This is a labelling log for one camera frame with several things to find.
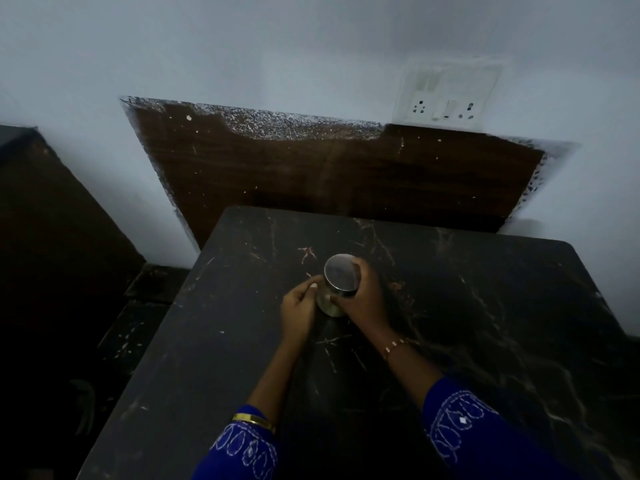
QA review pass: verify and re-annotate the person's right hand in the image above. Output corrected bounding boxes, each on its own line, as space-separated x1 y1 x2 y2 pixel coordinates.
329 257 393 337

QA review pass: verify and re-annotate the person's left hand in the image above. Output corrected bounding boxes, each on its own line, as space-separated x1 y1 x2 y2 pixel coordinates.
279 274 321 347

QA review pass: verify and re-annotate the fennel jar steel lid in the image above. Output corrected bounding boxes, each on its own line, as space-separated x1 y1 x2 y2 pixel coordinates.
315 253 362 318

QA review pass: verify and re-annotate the person's right forearm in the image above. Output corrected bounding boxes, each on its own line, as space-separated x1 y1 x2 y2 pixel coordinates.
372 324 445 411

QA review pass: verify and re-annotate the person's left forearm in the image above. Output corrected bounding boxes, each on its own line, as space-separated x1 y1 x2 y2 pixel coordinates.
247 338 303 425

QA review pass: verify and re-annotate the gold bangle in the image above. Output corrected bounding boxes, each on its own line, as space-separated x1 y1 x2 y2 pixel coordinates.
231 412 277 435

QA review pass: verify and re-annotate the red beaded bracelet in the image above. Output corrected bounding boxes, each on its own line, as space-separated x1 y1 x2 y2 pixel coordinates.
382 338 409 361

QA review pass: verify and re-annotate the dark brown wall panel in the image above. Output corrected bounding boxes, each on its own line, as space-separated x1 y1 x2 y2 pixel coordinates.
119 96 581 251

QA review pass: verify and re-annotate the white wall socket plate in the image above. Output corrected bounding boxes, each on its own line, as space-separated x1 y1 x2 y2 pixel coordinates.
391 57 505 131

